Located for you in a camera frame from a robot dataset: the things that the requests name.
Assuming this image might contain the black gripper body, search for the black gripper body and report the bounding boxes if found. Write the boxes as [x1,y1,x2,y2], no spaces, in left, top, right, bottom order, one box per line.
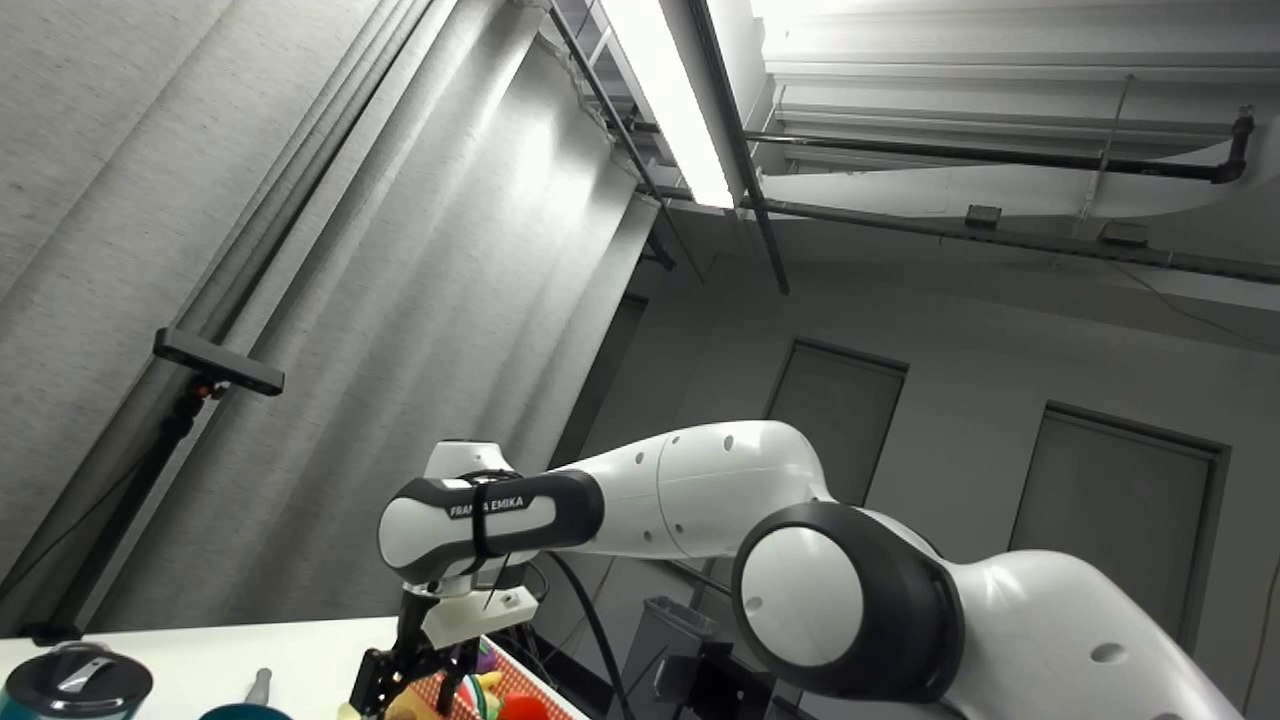
[379,578,465,688]

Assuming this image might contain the layered toy burger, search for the layered toy burger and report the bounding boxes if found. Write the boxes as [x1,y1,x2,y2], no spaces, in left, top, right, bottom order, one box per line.
[428,669,497,720]

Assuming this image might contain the wooden toy box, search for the wooden toy box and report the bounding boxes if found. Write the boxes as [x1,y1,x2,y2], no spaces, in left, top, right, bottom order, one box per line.
[389,634,588,720]

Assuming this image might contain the teal kettle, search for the teal kettle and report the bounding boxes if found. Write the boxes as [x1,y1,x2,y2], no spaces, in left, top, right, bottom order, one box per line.
[197,662,297,720]

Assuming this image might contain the grey curtain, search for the grey curtain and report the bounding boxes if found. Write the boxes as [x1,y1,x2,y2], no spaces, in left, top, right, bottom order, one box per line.
[90,30,664,632]

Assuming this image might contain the dark teal bowl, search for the dark teal bowl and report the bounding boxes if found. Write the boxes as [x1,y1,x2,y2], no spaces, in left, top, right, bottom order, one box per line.
[0,634,160,720]

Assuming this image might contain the grey door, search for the grey door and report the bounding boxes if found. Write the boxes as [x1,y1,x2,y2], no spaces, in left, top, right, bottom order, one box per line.
[764,337,915,506]
[1008,403,1227,660]

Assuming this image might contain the dark ceiling beam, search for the dark ceiling beam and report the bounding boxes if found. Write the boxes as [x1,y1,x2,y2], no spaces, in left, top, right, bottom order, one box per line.
[684,0,790,300]

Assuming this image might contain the fluorescent ceiling light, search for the fluorescent ceiling light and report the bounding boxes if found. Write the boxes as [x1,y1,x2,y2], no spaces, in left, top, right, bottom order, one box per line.
[594,0,744,216]

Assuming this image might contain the black ceiling pipe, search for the black ceiling pipe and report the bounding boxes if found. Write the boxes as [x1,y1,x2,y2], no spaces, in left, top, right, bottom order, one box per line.
[755,107,1258,186]

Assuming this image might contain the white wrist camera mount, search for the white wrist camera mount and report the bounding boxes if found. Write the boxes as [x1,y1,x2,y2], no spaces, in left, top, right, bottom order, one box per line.
[420,578,543,660]

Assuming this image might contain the black camera stand pole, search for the black camera stand pole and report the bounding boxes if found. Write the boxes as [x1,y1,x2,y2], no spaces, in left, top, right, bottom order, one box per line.
[0,377,215,649]

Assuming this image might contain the black bar camera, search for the black bar camera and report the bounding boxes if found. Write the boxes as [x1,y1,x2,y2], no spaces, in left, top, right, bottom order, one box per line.
[147,325,287,399]

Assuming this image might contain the black ceiling cable tray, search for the black ceiling cable tray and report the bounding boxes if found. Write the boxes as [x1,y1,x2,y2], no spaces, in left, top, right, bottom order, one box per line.
[543,0,698,207]

